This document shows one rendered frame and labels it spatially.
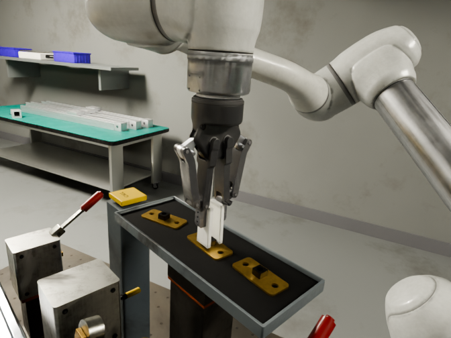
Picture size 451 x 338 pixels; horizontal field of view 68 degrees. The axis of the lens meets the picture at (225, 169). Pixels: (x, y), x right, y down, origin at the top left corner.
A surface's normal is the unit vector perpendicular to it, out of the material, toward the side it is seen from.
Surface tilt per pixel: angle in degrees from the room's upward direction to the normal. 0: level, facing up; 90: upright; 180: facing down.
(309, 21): 90
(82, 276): 0
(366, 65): 70
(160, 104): 90
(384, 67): 61
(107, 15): 113
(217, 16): 95
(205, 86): 90
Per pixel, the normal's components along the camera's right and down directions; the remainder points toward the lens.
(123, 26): -0.44, 0.78
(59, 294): 0.07, -0.95
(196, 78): -0.77, 0.15
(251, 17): 0.64, 0.37
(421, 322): -0.66, -0.17
